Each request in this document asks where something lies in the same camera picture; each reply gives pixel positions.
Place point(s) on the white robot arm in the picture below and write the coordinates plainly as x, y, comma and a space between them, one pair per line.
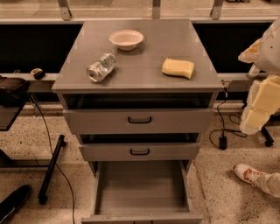
269, 50

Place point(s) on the yellow sponge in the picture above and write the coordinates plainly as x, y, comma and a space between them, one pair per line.
176, 67

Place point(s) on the black shoe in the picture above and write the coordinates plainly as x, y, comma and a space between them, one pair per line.
13, 202

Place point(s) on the beige trouser leg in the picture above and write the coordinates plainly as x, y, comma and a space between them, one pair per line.
270, 183

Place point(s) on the top grey drawer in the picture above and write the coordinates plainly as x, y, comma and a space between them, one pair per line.
104, 114

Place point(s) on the crushed silver can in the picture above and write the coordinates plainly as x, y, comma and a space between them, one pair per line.
98, 71

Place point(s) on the white red sneaker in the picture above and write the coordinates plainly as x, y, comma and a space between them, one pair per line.
247, 173

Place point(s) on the black tape measure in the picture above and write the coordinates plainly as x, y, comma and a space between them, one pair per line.
37, 73

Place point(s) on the grey drawer cabinet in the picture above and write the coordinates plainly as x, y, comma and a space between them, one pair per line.
138, 72

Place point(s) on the bottom grey drawer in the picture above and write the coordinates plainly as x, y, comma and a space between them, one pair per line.
141, 192

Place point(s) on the black side table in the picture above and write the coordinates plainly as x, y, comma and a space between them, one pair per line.
31, 151

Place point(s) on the white paper bowl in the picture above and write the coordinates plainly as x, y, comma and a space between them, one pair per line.
126, 40

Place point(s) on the black bag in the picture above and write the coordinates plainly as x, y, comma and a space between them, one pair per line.
13, 90

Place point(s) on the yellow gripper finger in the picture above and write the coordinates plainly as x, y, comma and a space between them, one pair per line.
263, 101
251, 54

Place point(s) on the middle grey drawer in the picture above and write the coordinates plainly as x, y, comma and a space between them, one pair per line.
137, 147

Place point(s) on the grey drawer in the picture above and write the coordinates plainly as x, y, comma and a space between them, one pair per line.
137, 147
141, 192
104, 114

